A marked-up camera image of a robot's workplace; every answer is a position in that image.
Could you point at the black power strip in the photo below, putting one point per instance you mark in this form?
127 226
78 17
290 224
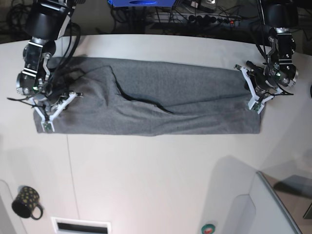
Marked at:
207 20

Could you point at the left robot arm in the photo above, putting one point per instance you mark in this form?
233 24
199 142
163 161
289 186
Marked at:
278 16

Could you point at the blue box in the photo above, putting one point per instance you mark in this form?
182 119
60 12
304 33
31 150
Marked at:
142 3

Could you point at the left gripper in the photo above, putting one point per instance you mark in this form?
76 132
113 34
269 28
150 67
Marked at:
260 82

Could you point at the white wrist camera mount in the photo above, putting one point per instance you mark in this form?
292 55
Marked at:
257 101
44 123

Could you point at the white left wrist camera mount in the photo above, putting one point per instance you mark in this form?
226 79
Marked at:
257 101

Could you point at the white slotted panel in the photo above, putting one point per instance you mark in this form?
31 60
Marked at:
77 226

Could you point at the grey t-shirt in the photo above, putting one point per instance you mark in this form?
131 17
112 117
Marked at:
149 98

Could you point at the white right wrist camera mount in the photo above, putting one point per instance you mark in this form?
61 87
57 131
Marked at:
44 123

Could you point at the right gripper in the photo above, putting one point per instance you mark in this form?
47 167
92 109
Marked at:
48 103

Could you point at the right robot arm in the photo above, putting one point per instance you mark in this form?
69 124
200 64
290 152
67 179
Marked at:
48 86

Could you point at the black mug with yellow dots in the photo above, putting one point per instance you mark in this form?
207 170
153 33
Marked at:
26 202

